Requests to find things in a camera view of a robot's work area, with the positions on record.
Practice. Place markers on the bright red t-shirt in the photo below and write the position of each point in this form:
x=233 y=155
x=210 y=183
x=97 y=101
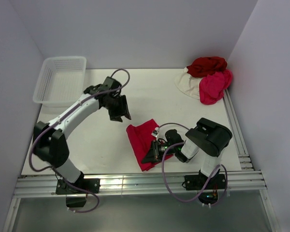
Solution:
x=140 y=140

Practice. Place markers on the aluminium mounting rail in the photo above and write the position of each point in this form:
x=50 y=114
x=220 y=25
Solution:
x=134 y=184

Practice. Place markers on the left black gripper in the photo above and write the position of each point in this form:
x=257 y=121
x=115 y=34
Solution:
x=116 y=116

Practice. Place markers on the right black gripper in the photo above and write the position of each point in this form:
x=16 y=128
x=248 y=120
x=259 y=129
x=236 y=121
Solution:
x=153 y=155

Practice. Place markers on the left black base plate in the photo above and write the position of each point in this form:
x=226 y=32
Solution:
x=85 y=186

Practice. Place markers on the white t-shirt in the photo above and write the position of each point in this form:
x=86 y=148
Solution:
x=188 y=84

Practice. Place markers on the white plastic mesh basket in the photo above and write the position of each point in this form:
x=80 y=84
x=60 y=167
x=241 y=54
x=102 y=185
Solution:
x=60 y=82

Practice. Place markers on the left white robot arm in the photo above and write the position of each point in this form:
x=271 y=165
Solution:
x=50 y=139

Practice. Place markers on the pink t-shirt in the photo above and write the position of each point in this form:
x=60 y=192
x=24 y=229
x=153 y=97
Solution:
x=211 y=87

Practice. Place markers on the dark red t-shirt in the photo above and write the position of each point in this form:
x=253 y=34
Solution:
x=204 y=66

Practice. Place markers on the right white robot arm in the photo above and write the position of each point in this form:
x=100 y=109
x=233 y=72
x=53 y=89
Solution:
x=207 y=136

